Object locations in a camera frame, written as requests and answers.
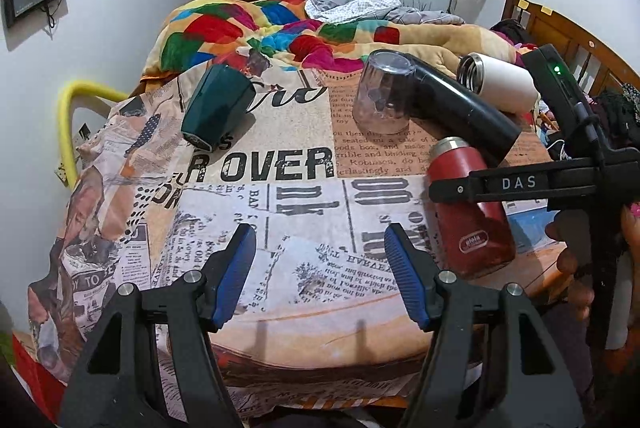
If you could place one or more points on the colourful patchwork blanket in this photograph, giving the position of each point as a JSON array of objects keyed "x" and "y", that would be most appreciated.
[{"x": 253, "y": 36}]

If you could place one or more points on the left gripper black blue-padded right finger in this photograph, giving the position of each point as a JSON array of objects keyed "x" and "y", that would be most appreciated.
[{"x": 492, "y": 362}]

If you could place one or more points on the white thermos flask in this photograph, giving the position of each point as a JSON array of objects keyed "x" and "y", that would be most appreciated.
[{"x": 503, "y": 85}]

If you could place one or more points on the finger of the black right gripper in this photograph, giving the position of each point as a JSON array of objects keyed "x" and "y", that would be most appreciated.
[{"x": 494, "y": 185}]

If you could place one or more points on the black thermos flask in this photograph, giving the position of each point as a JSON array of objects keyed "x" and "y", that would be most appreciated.
[{"x": 441, "y": 100}]

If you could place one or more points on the wooden bed headboard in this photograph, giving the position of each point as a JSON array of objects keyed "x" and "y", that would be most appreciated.
[{"x": 595, "y": 66}]

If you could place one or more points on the clear plastic cup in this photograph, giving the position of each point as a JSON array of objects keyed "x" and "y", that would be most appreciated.
[{"x": 381, "y": 104}]

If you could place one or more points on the person's hand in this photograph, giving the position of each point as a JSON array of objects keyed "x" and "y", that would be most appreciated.
[{"x": 580, "y": 296}]

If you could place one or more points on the checked grey cloth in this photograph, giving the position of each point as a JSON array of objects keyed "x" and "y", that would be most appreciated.
[{"x": 389, "y": 10}]

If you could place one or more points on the newspaper print tablecloth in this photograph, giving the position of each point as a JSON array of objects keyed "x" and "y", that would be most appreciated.
[{"x": 320, "y": 323}]

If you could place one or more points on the dark green cup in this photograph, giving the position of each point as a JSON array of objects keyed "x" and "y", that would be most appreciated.
[{"x": 217, "y": 105}]

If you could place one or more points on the red thermos flask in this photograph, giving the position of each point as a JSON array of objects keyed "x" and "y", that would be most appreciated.
[{"x": 471, "y": 239}]

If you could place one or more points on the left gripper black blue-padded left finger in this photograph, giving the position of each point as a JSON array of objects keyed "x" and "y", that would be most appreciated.
[{"x": 116, "y": 380}]

